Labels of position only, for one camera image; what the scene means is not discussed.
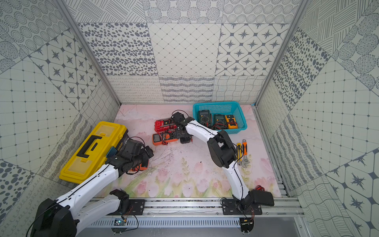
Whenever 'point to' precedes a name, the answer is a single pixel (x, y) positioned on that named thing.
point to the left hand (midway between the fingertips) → (147, 151)
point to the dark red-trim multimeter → (205, 118)
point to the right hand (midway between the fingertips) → (185, 134)
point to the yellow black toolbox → (92, 154)
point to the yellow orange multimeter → (231, 122)
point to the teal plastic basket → (226, 108)
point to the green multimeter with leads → (220, 122)
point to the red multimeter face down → (166, 125)
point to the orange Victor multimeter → (159, 138)
